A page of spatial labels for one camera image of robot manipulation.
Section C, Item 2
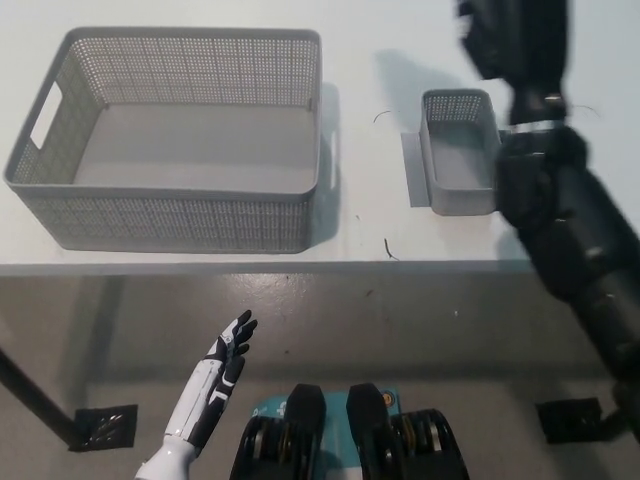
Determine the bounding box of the flat grey plastic lid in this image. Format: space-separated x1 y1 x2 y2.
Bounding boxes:
401 129 512 208

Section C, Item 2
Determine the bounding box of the small grey perforated basket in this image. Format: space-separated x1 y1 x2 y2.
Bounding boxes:
418 88 504 217

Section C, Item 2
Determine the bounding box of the black table foot plate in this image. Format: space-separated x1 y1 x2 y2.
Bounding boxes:
67 403 139 452
534 397 619 445

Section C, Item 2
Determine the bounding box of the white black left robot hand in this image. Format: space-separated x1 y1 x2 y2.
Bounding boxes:
164 309 259 448

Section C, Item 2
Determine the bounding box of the large grey perforated basket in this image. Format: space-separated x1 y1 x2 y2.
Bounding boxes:
3 27 341 255

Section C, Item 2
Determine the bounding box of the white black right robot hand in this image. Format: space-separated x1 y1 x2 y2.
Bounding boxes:
507 74 576 132

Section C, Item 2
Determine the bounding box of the black table leg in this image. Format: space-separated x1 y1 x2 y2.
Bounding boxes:
0 345 79 446

